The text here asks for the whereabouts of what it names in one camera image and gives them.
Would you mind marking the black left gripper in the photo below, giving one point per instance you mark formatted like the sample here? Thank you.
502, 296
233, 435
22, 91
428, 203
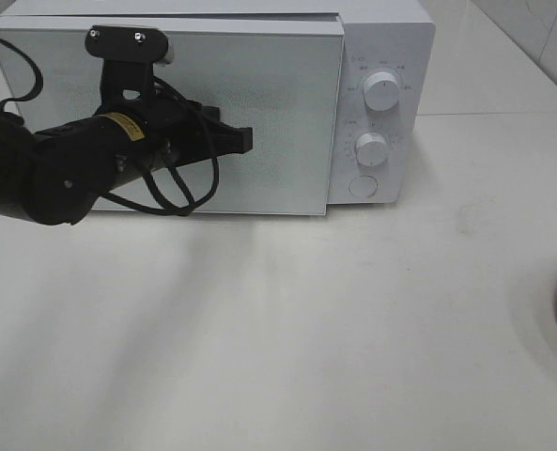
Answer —
142, 124

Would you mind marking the white microwave knob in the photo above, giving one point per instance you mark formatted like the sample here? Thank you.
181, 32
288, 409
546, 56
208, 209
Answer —
371, 149
381, 90

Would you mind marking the round white door button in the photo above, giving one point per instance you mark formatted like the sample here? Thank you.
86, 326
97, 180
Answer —
363, 186

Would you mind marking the white microwave door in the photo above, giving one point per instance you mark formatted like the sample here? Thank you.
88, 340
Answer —
278, 78

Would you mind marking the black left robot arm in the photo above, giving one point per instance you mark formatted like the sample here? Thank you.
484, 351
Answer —
19, 158

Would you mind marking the white microwave oven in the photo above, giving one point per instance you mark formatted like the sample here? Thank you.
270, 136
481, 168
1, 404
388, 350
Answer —
377, 35

